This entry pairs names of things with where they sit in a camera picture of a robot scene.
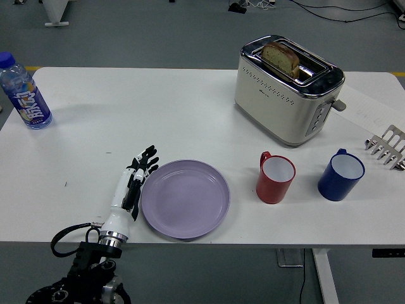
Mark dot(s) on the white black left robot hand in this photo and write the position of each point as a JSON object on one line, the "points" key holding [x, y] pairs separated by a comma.
{"points": [[128, 193]]}

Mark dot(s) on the purple plate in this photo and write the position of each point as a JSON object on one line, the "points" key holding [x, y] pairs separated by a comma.
{"points": [[185, 199]]}

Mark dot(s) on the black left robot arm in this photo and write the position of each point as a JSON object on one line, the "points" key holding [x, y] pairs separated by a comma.
{"points": [[85, 272]]}

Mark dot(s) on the blue-capped drink bottle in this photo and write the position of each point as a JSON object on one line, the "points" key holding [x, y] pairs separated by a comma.
{"points": [[27, 95]]}

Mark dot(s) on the red mug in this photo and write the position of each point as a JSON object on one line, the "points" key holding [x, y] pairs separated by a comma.
{"points": [[275, 180]]}

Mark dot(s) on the grey under-table box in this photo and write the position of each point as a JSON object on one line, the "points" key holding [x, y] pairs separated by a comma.
{"points": [[289, 257]]}

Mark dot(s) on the cream silver toaster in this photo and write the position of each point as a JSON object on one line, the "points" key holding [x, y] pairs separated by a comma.
{"points": [[284, 101]]}

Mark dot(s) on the white furniture leg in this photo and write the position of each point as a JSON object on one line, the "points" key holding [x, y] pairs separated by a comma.
{"points": [[57, 12]]}

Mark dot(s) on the bread slice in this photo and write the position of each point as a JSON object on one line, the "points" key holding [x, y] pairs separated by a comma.
{"points": [[281, 60]]}

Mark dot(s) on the white table leg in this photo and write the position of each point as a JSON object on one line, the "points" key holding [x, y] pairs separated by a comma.
{"points": [[326, 275]]}

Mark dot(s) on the blue mug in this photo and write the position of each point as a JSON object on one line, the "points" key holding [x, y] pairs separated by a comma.
{"points": [[341, 175]]}

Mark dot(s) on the black floor device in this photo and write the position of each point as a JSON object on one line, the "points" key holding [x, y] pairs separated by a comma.
{"points": [[237, 7]]}

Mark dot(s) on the white paper sheet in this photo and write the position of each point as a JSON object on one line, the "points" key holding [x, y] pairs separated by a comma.
{"points": [[370, 106]]}

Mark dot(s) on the silver toast rack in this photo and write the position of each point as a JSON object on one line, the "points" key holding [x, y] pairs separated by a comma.
{"points": [[387, 147]]}

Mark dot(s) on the black table control panel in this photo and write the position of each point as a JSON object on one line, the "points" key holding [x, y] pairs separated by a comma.
{"points": [[388, 253]]}

